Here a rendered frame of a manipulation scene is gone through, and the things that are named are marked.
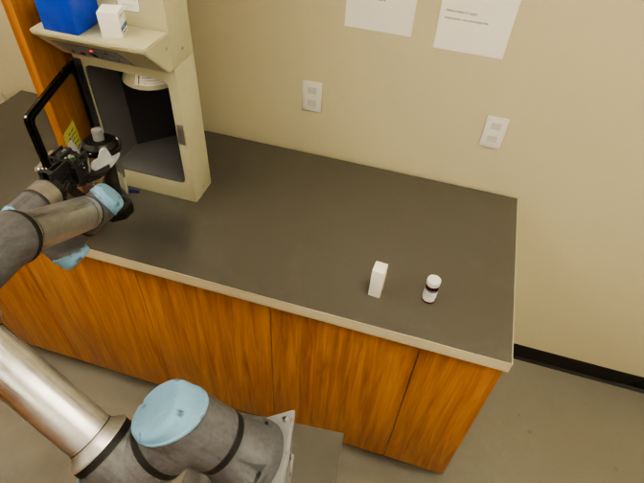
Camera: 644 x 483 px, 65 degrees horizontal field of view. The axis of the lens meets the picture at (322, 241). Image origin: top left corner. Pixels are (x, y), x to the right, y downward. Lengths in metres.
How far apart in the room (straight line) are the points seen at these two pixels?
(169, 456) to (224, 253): 0.78
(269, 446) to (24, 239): 0.54
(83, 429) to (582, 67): 1.53
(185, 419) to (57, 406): 0.21
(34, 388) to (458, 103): 1.41
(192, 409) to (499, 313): 0.93
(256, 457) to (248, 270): 0.68
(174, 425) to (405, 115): 1.29
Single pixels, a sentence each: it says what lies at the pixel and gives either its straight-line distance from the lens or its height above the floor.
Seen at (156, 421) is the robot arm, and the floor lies 1.28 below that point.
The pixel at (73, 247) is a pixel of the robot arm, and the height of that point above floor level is 1.20.
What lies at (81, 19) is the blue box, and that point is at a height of 1.54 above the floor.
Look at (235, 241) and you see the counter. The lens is 1.58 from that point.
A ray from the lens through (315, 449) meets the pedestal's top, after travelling 1.21.
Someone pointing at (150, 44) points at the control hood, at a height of 1.51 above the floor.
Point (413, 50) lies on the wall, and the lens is 1.69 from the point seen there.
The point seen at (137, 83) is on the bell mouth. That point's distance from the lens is 1.59.
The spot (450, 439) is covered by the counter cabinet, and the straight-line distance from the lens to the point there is 1.90.
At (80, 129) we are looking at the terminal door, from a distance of 1.66.
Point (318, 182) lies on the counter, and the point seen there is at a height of 0.94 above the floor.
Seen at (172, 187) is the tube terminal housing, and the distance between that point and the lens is 1.74.
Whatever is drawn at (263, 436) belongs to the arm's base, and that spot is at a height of 1.18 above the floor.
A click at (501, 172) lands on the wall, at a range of 1.89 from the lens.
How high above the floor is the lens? 2.06
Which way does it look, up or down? 45 degrees down
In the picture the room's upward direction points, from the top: 4 degrees clockwise
